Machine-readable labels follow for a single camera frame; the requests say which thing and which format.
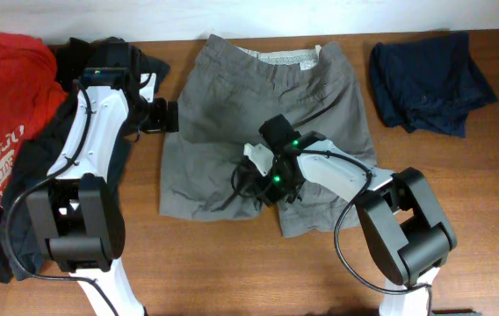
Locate grey shorts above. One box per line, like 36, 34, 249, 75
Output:
159, 35, 377, 222

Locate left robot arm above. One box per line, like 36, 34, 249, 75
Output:
21, 42, 179, 315

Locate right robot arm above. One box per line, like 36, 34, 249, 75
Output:
230, 115, 458, 315

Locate red t-shirt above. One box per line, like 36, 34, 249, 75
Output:
0, 32, 68, 200

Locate navy blue folded garment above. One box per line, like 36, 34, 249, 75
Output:
369, 32, 498, 138

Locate black printed t-shirt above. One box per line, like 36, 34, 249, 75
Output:
0, 36, 171, 284

